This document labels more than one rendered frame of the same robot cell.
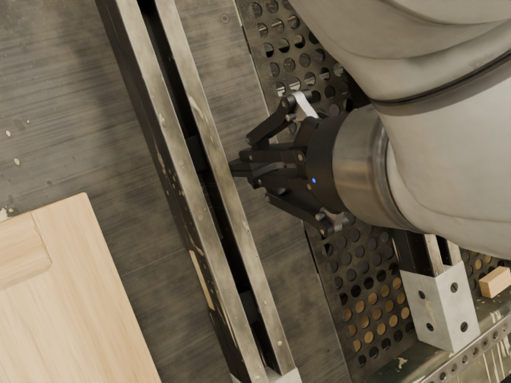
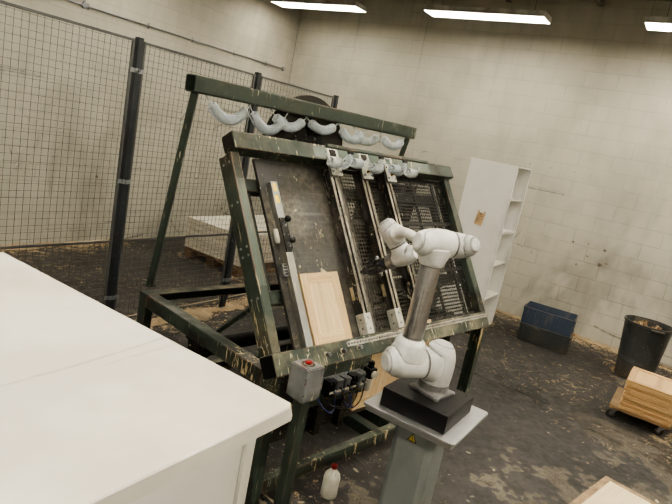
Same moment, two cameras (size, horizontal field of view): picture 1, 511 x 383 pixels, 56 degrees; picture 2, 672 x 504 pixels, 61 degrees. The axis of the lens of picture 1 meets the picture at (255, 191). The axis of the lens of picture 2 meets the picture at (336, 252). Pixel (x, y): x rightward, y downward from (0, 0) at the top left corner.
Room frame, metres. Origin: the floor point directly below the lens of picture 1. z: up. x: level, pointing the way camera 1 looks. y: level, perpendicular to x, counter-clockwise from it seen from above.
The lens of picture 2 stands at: (-2.81, 1.05, 2.04)
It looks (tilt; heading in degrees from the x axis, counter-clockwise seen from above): 12 degrees down; 345
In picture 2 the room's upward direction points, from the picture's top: 11 degrees clockwise
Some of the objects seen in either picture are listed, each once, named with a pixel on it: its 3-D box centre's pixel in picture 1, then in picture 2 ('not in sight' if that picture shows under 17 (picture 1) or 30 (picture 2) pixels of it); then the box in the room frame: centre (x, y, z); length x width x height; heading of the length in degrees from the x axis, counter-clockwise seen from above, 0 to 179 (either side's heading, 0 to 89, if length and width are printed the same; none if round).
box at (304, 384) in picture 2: not in sight; (305, 380); (-0.31, 0.42, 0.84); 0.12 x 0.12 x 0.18; 34
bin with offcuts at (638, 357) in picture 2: not in sight; (640, 349); (2.27, -4.00, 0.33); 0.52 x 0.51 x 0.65; 134
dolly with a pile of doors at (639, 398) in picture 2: not in sight; (645, 398); (1.24, -3.19, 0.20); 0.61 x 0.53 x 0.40; 134
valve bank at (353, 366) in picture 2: not in sight; (348, 385); (0.00, 0.09, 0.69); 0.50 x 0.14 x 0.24; 124
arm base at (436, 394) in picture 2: not in sight; (435, 385); (-0.30, -0.27, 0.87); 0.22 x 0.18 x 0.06; 123
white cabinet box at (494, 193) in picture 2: not in sight; (481, 244); (3.59, -2.47, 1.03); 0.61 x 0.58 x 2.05; 134
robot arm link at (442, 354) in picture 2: not in sight; (437, 361); (-0.31, -0.24, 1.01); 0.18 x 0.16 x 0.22; 100
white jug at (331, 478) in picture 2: not in sight; (331, 480); (-0.02, 0.08, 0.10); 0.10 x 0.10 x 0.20
